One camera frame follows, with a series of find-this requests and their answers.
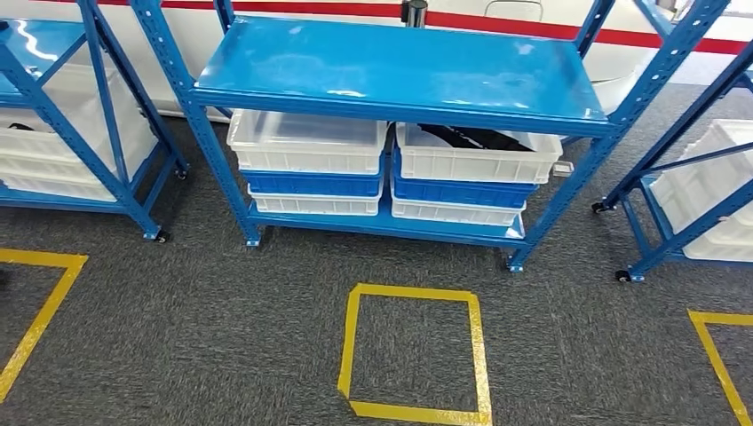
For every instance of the black plastic part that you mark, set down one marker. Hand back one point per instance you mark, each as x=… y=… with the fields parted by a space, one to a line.
x=476 y=138

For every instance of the blue metal shelf rack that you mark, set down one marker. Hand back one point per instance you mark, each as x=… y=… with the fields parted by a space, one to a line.
x=35 y=41
x=400 y=64
x=665 y=250

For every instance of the white car body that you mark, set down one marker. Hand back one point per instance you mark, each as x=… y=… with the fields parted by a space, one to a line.
x=353 y=3

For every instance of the red barrier belt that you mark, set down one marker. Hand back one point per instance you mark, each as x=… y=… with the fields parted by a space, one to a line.
x=294 y=9

